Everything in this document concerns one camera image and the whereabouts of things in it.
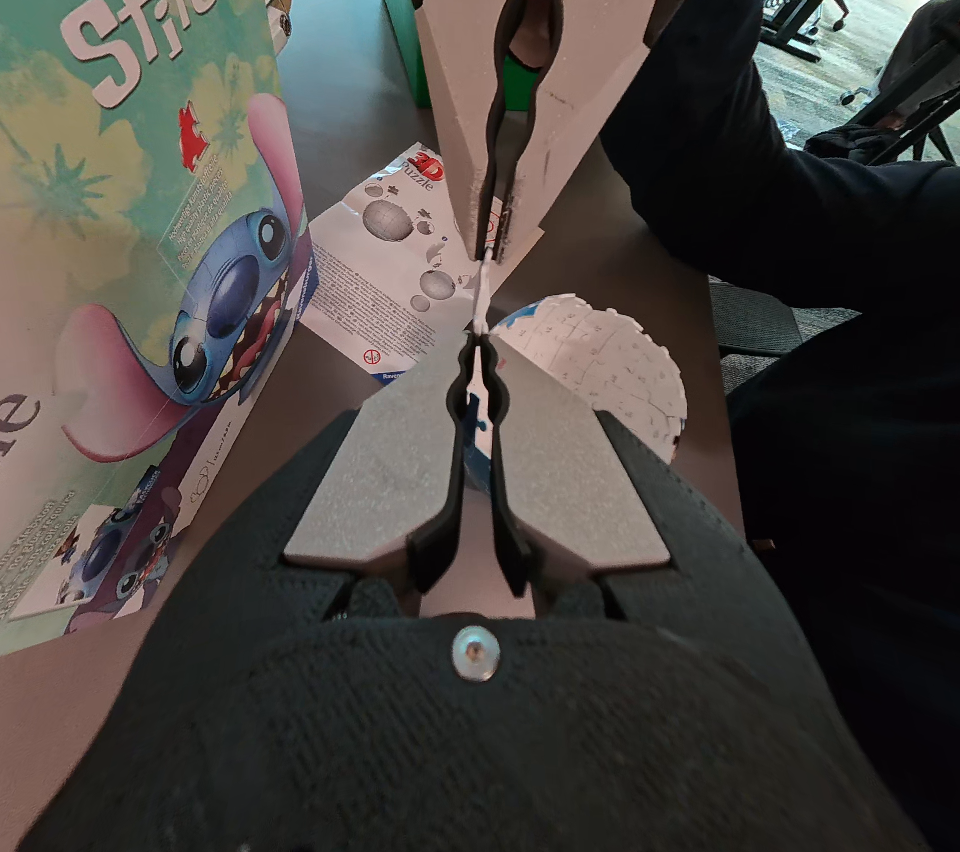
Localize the colourful cardboard puzzle box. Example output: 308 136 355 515
0 0 316 658

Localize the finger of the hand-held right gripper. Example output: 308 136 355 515
414 0 541 261
491 0 695 264

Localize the green plastic bin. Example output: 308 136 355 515
375 0 541 112

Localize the person's right forearm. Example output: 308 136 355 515
600 0 960 313

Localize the partly built puzzle ball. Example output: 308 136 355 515
461 293 690 493

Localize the person's dark clothing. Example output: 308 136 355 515
727 170 960 852

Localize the white puzzle piece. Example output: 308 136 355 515
471 245 502 337

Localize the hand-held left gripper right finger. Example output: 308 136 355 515
482 332 672 598

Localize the grey mesh office chair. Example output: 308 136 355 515
708 278 864 358

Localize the white paper leaflet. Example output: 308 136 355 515
300 141 545 388

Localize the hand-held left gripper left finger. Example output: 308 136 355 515
282 332 470 598

